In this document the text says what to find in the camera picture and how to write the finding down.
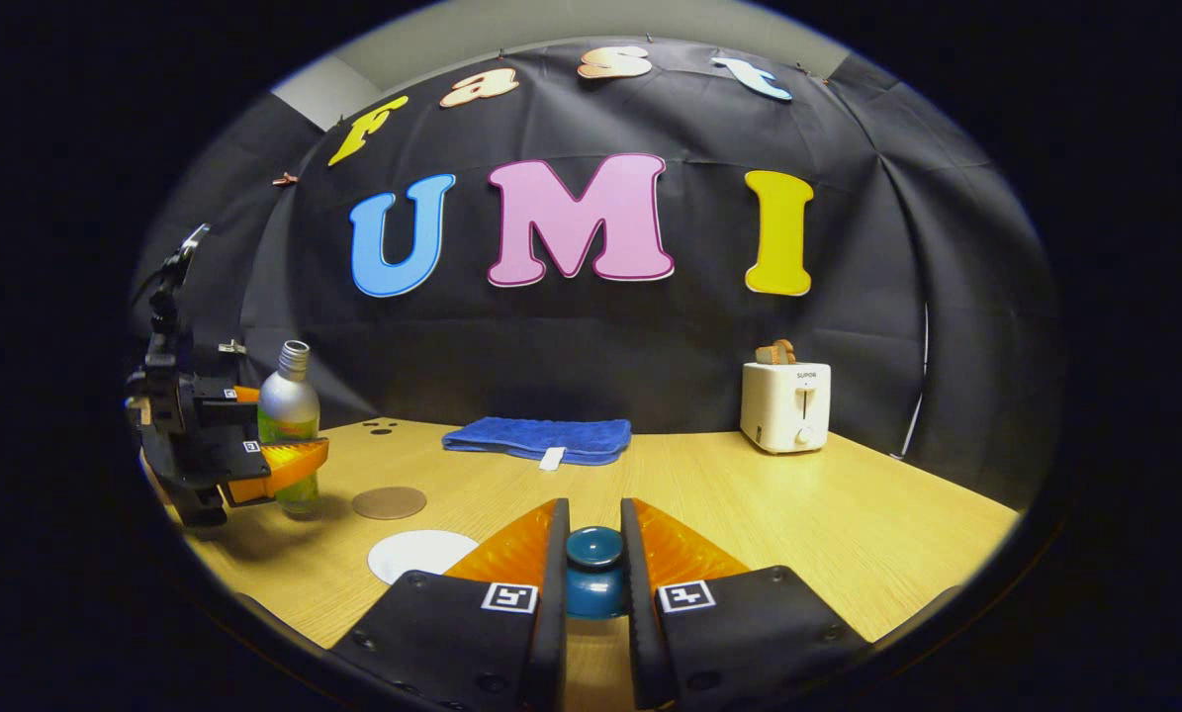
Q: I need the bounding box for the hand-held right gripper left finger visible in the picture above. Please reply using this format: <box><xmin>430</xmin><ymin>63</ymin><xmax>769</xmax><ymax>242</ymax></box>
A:
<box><xmin>328</xmin><ymin>497</ymin><xmax>572</xmax><ymax>712</ymax></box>

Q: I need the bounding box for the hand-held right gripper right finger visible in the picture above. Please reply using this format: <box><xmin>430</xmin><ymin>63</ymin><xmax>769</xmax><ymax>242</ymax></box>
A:
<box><xmin>620</xmin><ymin>497</ymin><xmax>873</xmax><ymax>712</ymax></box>

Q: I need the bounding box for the silver green water bottle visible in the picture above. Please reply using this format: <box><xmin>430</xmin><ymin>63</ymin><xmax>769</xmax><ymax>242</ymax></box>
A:
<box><xmin>257</xmin><ymin>340</ymin><xmax>322</xmax><ymax>517</ymax></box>

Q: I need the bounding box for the dark teal teacup lid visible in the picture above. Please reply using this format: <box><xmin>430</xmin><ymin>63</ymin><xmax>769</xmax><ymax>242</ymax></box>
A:
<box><xmin>564</xmin><ymin>526</ymin><xmax>629</xmax><ymax>597</ymax></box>

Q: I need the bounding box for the brown round coaster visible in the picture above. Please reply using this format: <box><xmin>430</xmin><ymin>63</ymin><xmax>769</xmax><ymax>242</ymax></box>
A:
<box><xmin>351</xmin><ymin>486</ymin><xmax>428</xmax><ymax>521</ymax></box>

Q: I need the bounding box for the white round disc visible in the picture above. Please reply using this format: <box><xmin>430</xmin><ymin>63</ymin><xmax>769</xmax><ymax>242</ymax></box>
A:
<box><xmin>367</xmin><ymin>529</ymin><xmax>480</xmax><ymax>586</ymax></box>

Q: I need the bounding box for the blue folded towel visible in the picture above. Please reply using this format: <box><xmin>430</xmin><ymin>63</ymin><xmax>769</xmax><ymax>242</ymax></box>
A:
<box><xmin>441</xmin><ymin>416</ymin><xmax>633</xmax><ymax>472</ymax></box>

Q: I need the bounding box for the white toaster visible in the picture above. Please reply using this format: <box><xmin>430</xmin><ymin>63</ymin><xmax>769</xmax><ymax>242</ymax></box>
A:
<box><xmin>740</xmin><ymin>361</ymin><xmax>833</xmax><ymax>455</ymax></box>

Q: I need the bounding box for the black backdrop cloth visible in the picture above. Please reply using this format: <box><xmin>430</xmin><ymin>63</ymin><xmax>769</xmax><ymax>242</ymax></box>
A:
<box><xmin>131</xmin><ymin>38</ymin><xmax>1061</xmax><ymax>510</ymax></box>

